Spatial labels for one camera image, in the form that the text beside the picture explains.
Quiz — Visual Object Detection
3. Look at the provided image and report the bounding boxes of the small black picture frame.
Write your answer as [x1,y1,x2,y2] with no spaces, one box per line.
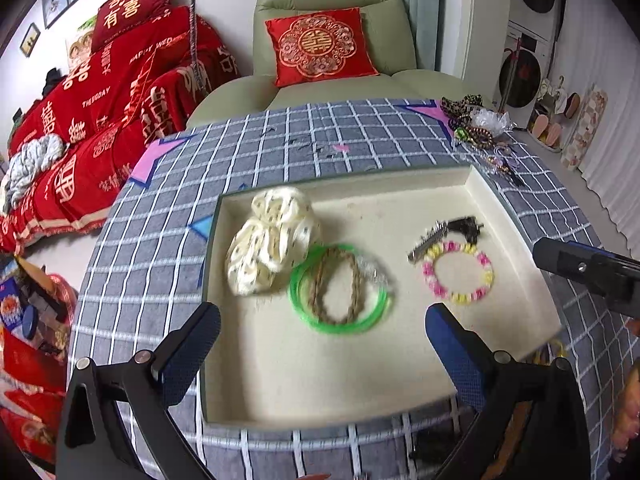
[20,22,41,53]

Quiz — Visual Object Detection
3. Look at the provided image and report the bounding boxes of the black hair clip comb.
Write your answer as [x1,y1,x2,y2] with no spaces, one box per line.
[407,215,485,263]

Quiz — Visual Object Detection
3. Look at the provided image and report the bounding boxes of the grey tray with cream lining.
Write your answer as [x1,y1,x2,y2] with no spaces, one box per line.
[200,164,566,431]

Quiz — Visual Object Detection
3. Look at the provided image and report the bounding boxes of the white washing machine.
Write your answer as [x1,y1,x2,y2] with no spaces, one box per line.
[492,22,556,128]

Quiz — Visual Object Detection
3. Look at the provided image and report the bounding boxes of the blue box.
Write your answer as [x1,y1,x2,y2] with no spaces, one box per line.
[0,280,38,351]

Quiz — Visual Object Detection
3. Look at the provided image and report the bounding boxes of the rack of slippers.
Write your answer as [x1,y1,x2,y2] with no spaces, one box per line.
[530,75,583,153]

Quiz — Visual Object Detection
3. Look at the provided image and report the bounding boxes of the red pillow gold characters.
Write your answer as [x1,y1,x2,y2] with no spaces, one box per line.
[90,0,181,53]

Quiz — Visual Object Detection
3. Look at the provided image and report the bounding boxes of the grey white clothing pile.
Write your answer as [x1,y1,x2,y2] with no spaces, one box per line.
[0,135,68,213]

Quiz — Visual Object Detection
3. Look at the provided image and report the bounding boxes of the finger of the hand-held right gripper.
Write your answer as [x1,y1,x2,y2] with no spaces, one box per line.
[532,237,640,318]
[567,240,640,273]

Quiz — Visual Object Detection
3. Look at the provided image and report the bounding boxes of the white sheer scrunchie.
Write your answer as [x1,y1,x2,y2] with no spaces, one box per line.
[470,109,511,136]

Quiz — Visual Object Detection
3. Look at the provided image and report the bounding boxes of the sofa with red cover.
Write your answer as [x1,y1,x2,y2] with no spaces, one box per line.
[0,5,241,256]

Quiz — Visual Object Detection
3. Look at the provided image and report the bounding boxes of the cream scrunchie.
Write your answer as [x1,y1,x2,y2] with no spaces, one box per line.
[225,186,323,297]

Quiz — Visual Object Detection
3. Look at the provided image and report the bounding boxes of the cartoon wall poster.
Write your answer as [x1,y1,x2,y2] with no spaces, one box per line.
[65,17,98,68]

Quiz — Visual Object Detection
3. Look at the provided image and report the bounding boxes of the pastel bead bracelet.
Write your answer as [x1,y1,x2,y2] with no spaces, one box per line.
[421,241,496,306]

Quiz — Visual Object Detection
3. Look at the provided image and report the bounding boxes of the brown star mat blue border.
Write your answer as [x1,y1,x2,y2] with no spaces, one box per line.
[500,407,533,461]

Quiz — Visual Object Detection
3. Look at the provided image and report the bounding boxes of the braided rope bracelet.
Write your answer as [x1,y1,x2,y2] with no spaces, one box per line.
[307,246,365,325]

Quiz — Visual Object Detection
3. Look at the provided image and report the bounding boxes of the pile of assorted jewelry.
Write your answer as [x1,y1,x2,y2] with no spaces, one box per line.
[440,92,526,186]

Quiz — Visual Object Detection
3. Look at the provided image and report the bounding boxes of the pink star mat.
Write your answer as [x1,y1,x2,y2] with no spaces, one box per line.
[395,100,451,133]
[131,132,198,188]

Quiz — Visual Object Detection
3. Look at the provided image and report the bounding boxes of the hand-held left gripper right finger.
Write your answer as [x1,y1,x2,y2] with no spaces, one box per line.
[425,302,593,480]

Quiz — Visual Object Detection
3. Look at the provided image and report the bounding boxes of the red handled mop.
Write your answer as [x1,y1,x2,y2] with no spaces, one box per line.
[502,35,523,111]

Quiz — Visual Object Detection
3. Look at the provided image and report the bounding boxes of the teal curtain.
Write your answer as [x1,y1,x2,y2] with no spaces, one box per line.
[370,0,441,71]

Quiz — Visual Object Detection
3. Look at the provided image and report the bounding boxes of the clear crystal bracelet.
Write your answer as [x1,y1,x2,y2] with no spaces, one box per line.
[357,255,396,293]

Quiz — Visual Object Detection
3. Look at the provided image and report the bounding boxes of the green plastic bangle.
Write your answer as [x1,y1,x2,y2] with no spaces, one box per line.
[289,243,393,333]

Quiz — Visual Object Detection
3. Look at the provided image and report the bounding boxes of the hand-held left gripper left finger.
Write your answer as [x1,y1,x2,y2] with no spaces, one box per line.
[55,301,222,480]

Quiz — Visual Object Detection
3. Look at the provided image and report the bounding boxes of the red embroidered cushion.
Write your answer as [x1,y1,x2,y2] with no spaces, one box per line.
[264,7,381,88]

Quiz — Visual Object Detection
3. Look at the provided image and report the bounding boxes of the white curtain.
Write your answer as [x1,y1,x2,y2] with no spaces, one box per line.
[550,0,640,241]

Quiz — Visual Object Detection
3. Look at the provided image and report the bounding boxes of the patterned board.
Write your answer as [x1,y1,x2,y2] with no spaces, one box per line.
[560,85,608,171]

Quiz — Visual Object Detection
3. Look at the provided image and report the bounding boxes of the yellow cord bracelet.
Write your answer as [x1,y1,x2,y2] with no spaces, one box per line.
[532,341,570,363]

